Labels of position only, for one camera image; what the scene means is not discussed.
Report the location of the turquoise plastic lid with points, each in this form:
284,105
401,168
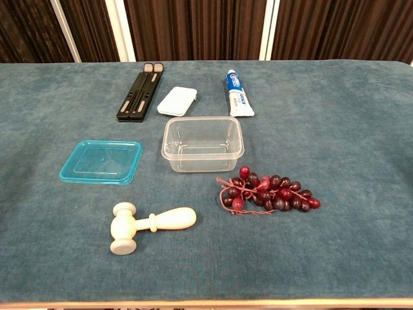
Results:
103,161

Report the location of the clear plastic container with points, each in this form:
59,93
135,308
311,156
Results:
201,145

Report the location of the white rectangular plastic case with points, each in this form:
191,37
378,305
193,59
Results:
177,100

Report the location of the blue white toothpaste tube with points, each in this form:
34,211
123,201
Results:
238,93

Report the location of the red plastic grape bunch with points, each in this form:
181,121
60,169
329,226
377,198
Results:
277,195

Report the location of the black folding laptop stand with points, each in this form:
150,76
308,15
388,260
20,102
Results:
137,97

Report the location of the cream wooden toy mallet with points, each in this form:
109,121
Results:
124,226

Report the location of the teal table cloth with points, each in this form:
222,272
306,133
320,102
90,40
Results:
322,129

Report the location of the dark brown pleated curtain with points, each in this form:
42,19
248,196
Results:
193,29

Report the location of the thin white frame post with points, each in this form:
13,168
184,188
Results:
66,32

